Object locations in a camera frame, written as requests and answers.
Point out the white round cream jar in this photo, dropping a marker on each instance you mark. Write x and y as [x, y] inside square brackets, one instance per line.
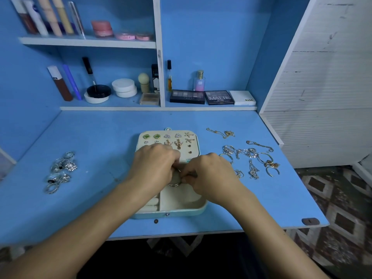
[124, 87]

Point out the thin dark cosmetic bottle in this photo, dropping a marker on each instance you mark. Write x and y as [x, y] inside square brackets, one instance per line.
[169, 75]

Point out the green stud earring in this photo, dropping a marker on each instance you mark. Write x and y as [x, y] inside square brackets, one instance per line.
[157, 136]
[146, 136]

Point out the pile of silver rings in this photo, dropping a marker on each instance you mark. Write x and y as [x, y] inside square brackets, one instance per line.
[70, 165]

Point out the white slatted cabinet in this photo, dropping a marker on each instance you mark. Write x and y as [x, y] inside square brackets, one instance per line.
[319, 101]

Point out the person's right forearm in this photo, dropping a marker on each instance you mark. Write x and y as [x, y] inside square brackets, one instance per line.
[273, 241]

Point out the person's dark clothing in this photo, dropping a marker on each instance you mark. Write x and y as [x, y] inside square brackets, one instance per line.
[192, 258]

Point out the person's left hand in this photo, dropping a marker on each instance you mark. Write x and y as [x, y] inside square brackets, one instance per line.
[154, 165]

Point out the white framed marbled panel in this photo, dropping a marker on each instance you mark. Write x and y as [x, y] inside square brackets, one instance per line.
[6, 162]

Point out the cream jewellery box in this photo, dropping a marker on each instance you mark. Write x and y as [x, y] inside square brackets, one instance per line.
[186, 203]

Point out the white bowl black inside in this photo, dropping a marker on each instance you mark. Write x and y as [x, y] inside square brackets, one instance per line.
[97, 93]

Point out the black cosmetic bottle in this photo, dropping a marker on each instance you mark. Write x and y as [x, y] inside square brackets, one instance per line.
[155, 78]

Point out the square brown powder compact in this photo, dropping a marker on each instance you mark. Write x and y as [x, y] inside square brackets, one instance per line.
[149, 99]

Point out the dark eyeshadow palette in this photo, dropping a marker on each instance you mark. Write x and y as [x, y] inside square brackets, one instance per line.
[187, 97]

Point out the short beige cosmetic tube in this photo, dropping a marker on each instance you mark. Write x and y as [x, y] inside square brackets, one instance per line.
[63, 14]

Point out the brown lipstick tube white cap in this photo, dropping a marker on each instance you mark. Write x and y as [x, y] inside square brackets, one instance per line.
[61, 84]

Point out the white shelf unit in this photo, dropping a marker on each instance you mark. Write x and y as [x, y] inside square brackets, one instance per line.
[158, 32]

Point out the person's right hand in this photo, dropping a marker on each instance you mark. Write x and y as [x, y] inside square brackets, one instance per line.
[209, 177]

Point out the black lettered eyeshadow palette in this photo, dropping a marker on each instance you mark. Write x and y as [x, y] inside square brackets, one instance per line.
[219, 97]

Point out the black makeup brush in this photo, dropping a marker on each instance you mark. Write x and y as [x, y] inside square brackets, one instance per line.
[89, 69]

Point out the pink round jar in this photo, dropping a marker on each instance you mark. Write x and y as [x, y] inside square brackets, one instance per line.
[102, 28]

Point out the pink flat compact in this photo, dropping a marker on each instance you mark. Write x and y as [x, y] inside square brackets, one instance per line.
[143, 37]
[125, 36]

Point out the small pink perfume bottle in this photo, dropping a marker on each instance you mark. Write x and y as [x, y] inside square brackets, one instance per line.
[199, 82]

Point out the small silver stud earring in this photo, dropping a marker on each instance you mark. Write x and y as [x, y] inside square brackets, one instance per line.
[189, 134]
[190, 142]

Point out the white flat box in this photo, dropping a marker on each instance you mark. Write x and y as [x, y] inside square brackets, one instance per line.
[242, 98]

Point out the gold dangling earring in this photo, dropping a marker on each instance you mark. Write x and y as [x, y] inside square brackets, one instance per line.
[178, 144]

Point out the blue cosmetic tube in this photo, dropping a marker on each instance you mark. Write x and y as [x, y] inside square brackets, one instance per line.
[72, 82]

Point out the tall beige cosmetic tube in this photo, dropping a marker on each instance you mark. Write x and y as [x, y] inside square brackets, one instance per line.
[49, 15]

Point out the person's left forearm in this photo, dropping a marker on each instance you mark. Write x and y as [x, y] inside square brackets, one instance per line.
[75, 238]

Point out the beige makeup sponge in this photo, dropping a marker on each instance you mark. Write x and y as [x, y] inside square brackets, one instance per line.
[143, 81]

